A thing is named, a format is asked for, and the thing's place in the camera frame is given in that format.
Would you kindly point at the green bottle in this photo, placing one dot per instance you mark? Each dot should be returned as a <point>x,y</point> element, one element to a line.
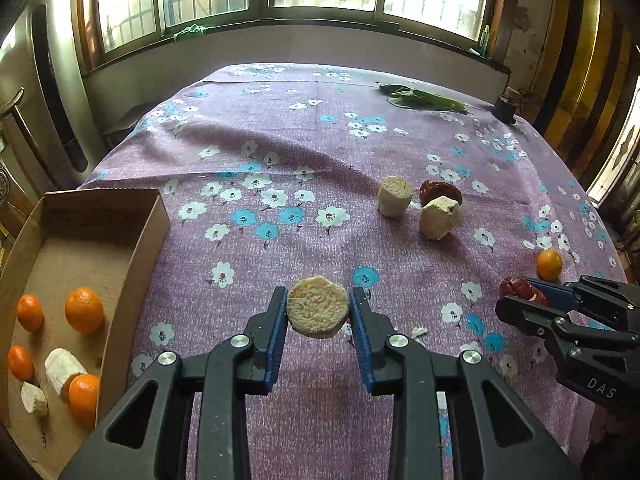
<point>484,40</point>

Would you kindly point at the yellow wooden door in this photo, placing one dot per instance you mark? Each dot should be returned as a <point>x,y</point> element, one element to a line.
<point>585,75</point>

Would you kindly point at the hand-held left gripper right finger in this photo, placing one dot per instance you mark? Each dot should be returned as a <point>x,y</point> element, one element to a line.
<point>361,345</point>

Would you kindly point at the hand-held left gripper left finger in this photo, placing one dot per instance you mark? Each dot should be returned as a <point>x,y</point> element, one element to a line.
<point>274,355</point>

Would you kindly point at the cardboard box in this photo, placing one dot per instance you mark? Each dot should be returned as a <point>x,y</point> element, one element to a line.
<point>75,250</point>

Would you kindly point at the white crumb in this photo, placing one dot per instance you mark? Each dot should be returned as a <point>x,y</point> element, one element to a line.
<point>419,331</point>

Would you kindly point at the large pale sugarcane piece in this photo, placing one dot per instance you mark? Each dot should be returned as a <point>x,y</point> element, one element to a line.
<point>62,367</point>

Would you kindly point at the wooden chair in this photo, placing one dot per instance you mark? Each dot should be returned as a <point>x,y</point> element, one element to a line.
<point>12,160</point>

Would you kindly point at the green cloth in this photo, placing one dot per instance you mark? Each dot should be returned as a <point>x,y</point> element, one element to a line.
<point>190,31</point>

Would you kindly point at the faceted pale sugarcane piece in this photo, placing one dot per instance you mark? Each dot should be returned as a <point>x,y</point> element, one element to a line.
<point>440,217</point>

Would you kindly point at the small orange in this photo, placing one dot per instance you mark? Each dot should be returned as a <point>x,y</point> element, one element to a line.
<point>549,264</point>

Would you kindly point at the silver refrigerator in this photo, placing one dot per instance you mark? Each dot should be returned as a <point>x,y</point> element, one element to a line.
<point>50,85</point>

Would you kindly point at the small dark bottle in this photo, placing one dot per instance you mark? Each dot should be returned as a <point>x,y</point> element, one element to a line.
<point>505,107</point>

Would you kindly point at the green leaf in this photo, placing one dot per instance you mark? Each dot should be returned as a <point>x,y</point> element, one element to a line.
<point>420,97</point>

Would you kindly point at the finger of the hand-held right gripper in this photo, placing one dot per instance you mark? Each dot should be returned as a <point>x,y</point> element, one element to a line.
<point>530,316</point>
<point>555,294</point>

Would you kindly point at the red date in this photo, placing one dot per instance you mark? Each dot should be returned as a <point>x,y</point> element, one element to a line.
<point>520,289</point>
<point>439,190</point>

